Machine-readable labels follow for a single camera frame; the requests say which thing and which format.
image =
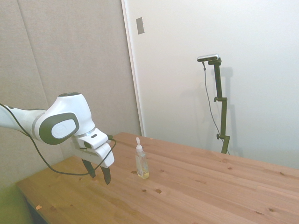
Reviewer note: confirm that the grey exterior stereo camera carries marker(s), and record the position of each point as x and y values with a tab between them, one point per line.
208	57

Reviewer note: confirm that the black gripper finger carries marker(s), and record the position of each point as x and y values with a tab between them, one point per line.
90	168
107	175

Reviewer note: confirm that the grey wall switch plate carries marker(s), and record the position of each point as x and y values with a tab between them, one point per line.
140	25

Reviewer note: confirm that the dark green camera stand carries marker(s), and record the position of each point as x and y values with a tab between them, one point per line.
222	102

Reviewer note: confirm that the clear sanitizer pump bottle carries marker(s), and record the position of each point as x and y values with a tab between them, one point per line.
141	163

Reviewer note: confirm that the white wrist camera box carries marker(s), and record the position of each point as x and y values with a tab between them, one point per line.
93	140

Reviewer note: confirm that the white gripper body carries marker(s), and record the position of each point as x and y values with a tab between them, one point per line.
102	155

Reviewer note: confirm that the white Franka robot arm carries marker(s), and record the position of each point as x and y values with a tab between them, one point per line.
67	109

